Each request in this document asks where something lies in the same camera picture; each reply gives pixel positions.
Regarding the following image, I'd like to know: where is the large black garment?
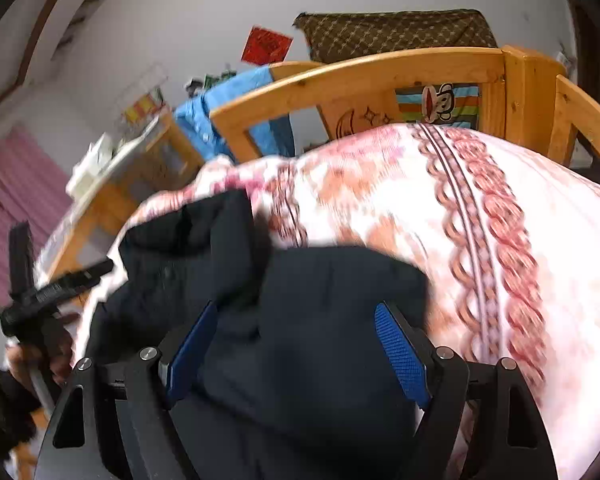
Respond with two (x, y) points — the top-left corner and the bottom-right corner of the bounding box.
(86, 190), (428, 479)

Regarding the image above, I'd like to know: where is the person's left hand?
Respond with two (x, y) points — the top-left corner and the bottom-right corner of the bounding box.
(6, 312), (80, 393)

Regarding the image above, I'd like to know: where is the pink curtain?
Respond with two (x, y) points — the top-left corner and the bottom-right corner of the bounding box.
(0, 125), (72, 307)

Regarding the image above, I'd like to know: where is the white box on desk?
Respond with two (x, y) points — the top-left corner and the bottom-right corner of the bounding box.
(66, 133), (124, 203)

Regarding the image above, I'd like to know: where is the pink floral bed quilt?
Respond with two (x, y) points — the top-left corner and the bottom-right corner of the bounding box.
(72, 121), (600, 480)

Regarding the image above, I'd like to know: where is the wooden side desk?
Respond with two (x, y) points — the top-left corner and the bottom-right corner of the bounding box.
(34, 110), (204, 283)

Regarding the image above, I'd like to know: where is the striped monkey cartoon pillow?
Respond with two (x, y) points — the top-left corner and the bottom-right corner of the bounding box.
(396, 82), (480, 129)

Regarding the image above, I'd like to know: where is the brown patterned cloth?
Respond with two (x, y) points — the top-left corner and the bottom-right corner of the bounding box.
(294, 9), (498, 64)

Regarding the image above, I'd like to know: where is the framed portrait picture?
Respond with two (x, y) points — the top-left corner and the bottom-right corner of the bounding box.
(568, 0), (600, 104)

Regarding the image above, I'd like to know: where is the blue shirt on rail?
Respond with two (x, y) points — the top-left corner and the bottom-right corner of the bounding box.
(172, 65), (296, 162)

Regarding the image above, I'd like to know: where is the wooden bed frame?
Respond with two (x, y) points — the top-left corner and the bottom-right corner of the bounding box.
(209, 44), (600, 181)

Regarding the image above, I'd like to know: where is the red diamond wall decoration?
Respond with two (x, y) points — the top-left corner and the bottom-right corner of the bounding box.
(240, 26), (294, 66)

